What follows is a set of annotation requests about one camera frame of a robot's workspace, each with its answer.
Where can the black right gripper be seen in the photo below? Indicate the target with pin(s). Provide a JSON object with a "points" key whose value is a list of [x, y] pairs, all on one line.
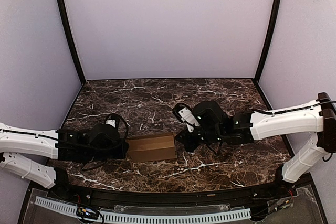
{"points": [[187, 138]]}

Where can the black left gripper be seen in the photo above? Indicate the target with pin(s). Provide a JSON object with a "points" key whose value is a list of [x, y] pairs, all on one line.
{"points": [[123, 150]]}

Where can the brown cardboard box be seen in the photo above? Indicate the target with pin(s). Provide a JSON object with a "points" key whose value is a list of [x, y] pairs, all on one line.
{"points": [[149, 148]]}

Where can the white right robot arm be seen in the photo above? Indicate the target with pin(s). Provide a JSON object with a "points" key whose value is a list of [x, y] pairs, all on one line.
{"points": [[207, 123]]}

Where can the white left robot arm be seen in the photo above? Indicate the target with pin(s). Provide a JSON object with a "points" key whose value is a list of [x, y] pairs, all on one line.
{"points": [[100, 143]]}

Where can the left green circuit board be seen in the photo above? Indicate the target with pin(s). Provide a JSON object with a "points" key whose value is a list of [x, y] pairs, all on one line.
{"points": [[84, 212]]}

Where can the green circuit board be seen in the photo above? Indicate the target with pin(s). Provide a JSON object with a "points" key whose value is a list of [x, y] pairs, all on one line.
{"points": [[84, 212], [280, 204]]}

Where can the right green circuit board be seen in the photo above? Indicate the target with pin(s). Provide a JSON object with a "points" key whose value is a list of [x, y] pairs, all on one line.
{"points": [[280, 204]]}

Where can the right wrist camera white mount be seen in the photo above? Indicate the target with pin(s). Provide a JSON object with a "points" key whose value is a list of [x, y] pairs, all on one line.
{"points": [[184, 114]]}

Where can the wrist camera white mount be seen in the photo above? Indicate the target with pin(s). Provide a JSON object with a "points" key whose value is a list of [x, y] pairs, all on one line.
{"points": [[115, 120], [184, 114]]}

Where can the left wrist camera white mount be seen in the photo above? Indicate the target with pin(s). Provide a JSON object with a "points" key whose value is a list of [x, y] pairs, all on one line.
{"points": [[115, 120]]}

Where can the black curved front rail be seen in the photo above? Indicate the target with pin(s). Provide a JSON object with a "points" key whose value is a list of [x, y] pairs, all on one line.
{"points": [[305, 208]]}

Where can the white slotted cable duct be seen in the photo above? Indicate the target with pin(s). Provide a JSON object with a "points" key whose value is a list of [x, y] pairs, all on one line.
{"points": [[127, 214]]}

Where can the black left corner post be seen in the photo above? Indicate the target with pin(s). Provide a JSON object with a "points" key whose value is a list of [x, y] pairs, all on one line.
{"points": [[70, 41]]}

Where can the black corner post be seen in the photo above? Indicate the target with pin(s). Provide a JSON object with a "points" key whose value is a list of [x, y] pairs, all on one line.
{"points": [[70, 41], [267, 41]]}

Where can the black right corner post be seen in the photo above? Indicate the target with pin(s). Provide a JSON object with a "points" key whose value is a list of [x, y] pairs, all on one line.
{"points": [[267, 41]]}

